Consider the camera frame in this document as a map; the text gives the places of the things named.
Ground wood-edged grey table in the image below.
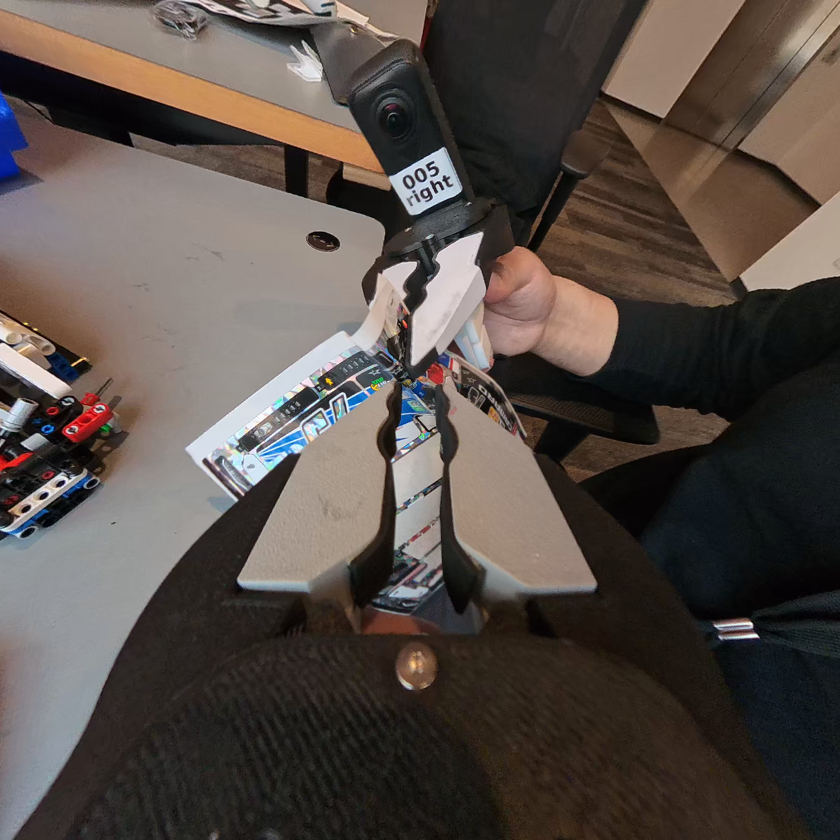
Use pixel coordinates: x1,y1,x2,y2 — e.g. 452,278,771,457
0,0,431,198

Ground black mesh-back chair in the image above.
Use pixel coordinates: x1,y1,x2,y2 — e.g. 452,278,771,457
420,0,651,253

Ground holographic sticker sheet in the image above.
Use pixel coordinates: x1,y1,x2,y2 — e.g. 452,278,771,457
185,331,529,614

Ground clear plastic bag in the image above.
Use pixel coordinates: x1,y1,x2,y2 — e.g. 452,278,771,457
152,0,210,37

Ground dark grey flat plate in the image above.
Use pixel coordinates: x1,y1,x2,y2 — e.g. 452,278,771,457
315,23,395,106

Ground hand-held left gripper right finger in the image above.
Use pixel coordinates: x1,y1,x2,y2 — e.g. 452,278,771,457
434,386,599,619

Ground white plastic piece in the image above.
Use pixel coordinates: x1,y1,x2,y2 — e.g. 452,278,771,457
290,41,324,83

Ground grey desk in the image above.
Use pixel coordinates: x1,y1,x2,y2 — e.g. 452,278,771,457
0,117,388,840

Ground black armrest chair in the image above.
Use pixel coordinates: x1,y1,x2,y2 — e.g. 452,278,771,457
489,357,660,460

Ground printed paper sheets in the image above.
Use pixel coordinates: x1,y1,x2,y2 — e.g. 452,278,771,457
190,0,375,28

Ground person's dark clothing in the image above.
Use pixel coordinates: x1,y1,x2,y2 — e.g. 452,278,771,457
577,367,840,840

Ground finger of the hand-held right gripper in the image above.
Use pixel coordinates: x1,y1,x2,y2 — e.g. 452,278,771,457
364,259,427,315
402,231,488,382

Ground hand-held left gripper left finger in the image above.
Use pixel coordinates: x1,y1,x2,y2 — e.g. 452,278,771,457
235,382,404,632

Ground blue plastic bin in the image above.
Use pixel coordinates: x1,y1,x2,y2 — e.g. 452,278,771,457
0,92,28,179

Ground brick-built toy race car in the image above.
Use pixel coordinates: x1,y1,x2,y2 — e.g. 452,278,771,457
0,308,124,540

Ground black drawstring metal tip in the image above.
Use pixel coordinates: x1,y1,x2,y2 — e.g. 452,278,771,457
702,607,840,647

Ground person's right forearm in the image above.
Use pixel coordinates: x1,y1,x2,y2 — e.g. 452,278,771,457
558,282,840,427

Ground person's right hand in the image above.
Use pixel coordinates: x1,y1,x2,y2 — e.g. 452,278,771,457
484,246,592,371

